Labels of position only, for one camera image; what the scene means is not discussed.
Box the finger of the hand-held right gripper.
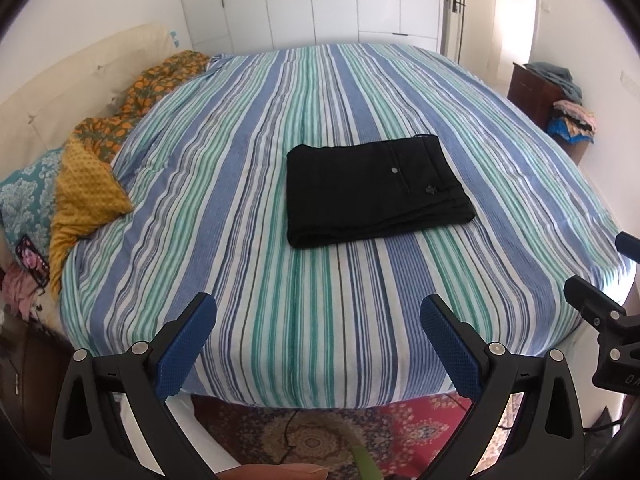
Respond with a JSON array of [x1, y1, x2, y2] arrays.
[[564, 276, 628, 333], [616, 232, 640, 265]]

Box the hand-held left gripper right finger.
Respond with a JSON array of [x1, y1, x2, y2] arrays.
[[420, 294, 586, 480]]

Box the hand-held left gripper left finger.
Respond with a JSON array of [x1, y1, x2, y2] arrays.
[[50, 291, 218, 480]]

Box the black pants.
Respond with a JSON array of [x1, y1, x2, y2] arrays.
[[286, 135, 476, 250]]

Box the pile of colourful clothes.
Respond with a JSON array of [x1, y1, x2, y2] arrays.
[[545, 100, 598, 145]]

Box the green flat object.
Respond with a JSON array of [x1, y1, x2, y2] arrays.
[[350, 446, 383, 480]]

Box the red patterned rug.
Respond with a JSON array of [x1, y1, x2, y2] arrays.
[[190, 392, 526, 480]]

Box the dark wooden nightstand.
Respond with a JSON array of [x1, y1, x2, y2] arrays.
[[0, 310, 76, 461]]

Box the pink cloth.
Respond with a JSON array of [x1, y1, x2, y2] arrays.
[[0, 260, 63, 331]]

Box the printed picture cloth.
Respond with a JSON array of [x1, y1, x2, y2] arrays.
[[14, 234, 51, 288]]

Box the dark wooden cabinet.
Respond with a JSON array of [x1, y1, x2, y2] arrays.
[[507, 62, 593, 166]]

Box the grey-blue cloth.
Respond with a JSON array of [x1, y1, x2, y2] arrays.
[[525, 61, 583, 103]]

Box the yellow dotted pillow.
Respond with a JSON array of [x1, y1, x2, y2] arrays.
[[49, 137, 135, 296]]

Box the striped bed sheet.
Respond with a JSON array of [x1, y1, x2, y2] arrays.
[[60, 42, 631, 408]]

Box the teal patterned pillow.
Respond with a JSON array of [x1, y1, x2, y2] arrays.
[[0, 147, 68, 256]]

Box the orange floral blanket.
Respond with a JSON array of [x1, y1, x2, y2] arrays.
[[72, 50, 211, 163]]

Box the white door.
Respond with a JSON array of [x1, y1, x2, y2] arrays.
[[440, 0, 468, 63]]

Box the cream padded headboard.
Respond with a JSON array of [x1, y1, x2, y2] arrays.
[[0, 22, 173, 183]]

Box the white wardrobe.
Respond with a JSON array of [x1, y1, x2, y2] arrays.
[[175, 0, 446, 56]]

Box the black cable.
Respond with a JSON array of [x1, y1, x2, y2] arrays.
[[272, 407, 301, 466]]

